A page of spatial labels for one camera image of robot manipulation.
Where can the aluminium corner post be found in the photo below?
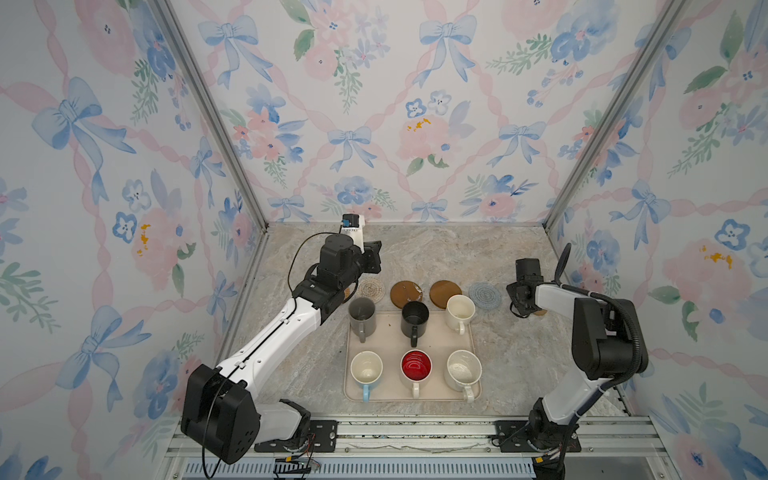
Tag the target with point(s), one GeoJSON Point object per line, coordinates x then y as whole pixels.
{"type": "Point", "coordinates": [179, 46]}
{"type": "Point", "coordinates": [642, 64]}

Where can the red inside white mug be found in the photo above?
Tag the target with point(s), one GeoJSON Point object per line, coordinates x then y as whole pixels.
{"type": "Point", "coordinates": [415, 372]}

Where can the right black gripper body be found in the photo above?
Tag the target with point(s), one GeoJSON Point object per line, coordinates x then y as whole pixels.
{"type": "Point", "coordinates": [512, 292]}

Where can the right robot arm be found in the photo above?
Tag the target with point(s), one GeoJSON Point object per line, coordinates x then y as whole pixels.
{"type": "Point", "coordinates": [607, 348]}

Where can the cream mug back right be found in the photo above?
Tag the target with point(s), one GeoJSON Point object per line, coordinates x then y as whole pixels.
{"type": "Point", "coordinates": [460, 312]}

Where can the grey mug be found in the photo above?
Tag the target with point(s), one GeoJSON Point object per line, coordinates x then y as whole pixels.
{"type": "Point", "coordinates": [362, 318]}

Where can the beige serving tray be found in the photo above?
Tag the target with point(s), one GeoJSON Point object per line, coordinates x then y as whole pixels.
{"type": "Point", "coordinates": [390, 344]}

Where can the right aluminium corner post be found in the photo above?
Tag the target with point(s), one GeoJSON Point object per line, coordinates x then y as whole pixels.
{"type": "Point", "coordinates": [642, 64]}

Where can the white mug front right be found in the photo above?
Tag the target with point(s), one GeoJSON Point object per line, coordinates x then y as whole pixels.
{"type": "Point", "coordinates": [462, 372]}

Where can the blue grey woven coaster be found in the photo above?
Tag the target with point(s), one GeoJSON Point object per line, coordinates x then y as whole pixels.
{"type": "Point", "coordinates": [485, 296]}

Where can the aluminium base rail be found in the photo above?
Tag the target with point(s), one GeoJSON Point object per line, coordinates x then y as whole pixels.
{"type": "Point", "coordinates": [429, 447]}

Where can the plain brown wooden coaster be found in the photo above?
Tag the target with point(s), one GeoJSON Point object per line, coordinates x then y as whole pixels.
{"type": "Point", "coordinates": [441, 292]}

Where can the black mug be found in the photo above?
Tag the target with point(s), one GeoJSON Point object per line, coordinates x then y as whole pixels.
{"type": "Point", "coordinates": [414, 318]}

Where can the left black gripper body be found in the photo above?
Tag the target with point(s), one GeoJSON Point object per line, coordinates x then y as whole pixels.
{"type": "Point", "coordinates": [365, 264]}

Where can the scratched brown wooden coaster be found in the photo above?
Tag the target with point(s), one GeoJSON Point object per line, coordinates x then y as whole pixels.
{"type": "Point", "coordinates": [405, 291]}

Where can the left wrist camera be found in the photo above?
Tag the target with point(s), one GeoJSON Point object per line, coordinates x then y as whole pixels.
{"type": "Point", "coordinates": [352, 225]}

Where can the white mug blue handle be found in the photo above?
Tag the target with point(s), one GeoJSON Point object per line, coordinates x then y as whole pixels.
{"type": "Point", "coordinates": [367, 369]}

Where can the colourful stitched white coaster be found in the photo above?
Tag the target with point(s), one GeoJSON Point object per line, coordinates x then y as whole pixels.
{"type": "Point", "coordinates": [372, 289]}

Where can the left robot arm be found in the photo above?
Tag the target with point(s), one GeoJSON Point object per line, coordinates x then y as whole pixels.
{"type": "Point", "coordinates": [221, 412]}

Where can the left aluminium corner post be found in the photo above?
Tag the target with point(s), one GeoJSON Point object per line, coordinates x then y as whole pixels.
{"type": "Point", "coordinates": [179, 46]}

